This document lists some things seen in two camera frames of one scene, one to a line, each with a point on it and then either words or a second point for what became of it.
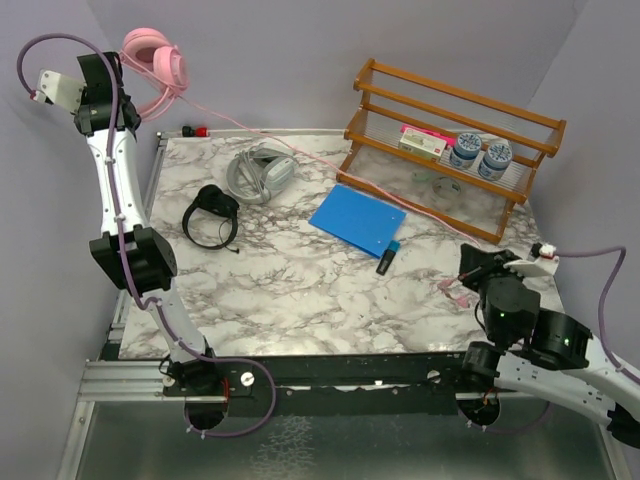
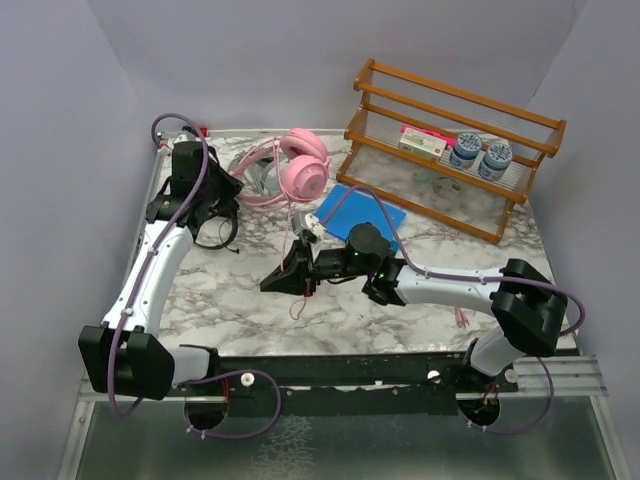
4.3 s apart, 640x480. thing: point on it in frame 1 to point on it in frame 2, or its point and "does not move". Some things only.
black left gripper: x=84 y=99 to x=232 y=184
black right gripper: x=475 y=263 to x=290 y=276
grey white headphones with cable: x=258 y=171 does not move
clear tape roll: x=445 y=192 does not move
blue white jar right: x=495 y=162 does not move
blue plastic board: x=359 y=220 does not move
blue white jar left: x=467 y=147 does not move
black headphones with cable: x=215 y=199 does not move
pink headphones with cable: x=153 y=68 to x=275 y=173
